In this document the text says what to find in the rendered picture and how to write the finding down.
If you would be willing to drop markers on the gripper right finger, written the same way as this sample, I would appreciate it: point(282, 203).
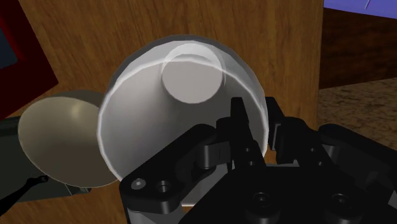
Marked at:
point(310, 145)

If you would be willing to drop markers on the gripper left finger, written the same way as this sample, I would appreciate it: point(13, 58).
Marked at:
point(161, 173)

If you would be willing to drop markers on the white bowl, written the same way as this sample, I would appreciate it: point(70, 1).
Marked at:
point(139, 124)

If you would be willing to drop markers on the beige bowl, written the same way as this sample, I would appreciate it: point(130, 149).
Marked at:
point(62, 139)

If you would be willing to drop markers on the dark grey block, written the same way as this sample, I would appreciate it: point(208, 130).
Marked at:
point(12, 167)

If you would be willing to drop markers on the wooden table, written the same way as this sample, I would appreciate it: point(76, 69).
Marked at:
point(93, 37)

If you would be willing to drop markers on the red flat box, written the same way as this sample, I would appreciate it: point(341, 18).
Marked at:
point(34, 62)

